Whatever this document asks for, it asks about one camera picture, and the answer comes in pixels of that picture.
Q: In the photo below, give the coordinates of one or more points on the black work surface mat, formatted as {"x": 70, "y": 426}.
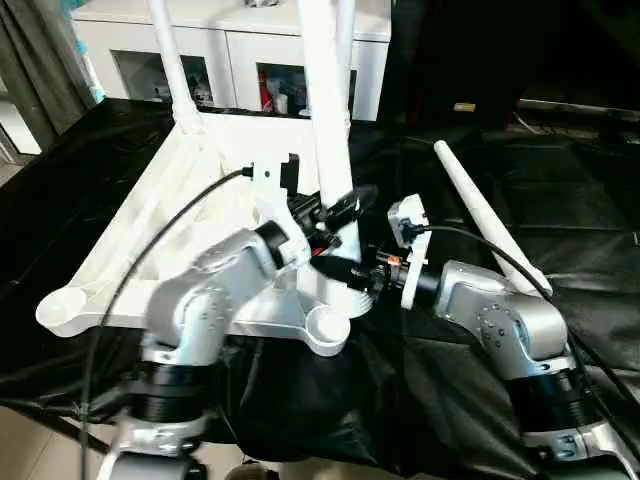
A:
{"x": 400, "y": 375}

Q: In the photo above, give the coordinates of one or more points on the white plastic table top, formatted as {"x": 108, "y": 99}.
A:
{"x": 175, "y": 200}

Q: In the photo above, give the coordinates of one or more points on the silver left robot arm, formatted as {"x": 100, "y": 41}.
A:
{"x": 210, "y": 290}

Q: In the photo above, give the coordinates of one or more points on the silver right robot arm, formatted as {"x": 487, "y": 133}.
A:
{"x": 510, "y": 320}

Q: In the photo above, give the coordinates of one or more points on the white teal patterned roll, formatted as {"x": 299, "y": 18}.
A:
{"x": 92, "y": 75}

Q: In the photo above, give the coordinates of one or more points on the black left robot foot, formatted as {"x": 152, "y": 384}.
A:
{"x": 252, "y": 472}

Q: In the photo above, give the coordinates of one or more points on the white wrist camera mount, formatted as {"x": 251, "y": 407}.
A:
{"x": 272, "y": 190}
{"x": 412, "y": 230}

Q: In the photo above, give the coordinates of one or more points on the red item in cabinet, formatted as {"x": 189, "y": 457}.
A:
{"x": 264, "y": 92}

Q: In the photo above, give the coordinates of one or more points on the white plastic table leg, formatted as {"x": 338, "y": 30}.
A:
{"x": 325, "y": 100}
{"x": 480, "y": 210}
{"x": 346, "y": 50}
{"x": 175, "y": 65}

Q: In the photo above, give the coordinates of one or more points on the grey curtain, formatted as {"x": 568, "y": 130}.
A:
{"x": 35, "y": 65}

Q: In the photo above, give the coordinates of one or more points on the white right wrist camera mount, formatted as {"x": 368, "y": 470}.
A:
{"x": 412, "y": 230}

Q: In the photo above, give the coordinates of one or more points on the white glass door cabinet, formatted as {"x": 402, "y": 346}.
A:
{"x": 240, "y": 35}

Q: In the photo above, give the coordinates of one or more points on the grey figurine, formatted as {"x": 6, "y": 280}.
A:
{"x": 257, "y": 4}

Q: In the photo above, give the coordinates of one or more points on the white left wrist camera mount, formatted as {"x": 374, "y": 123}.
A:
{"x": 272, "y": 190}

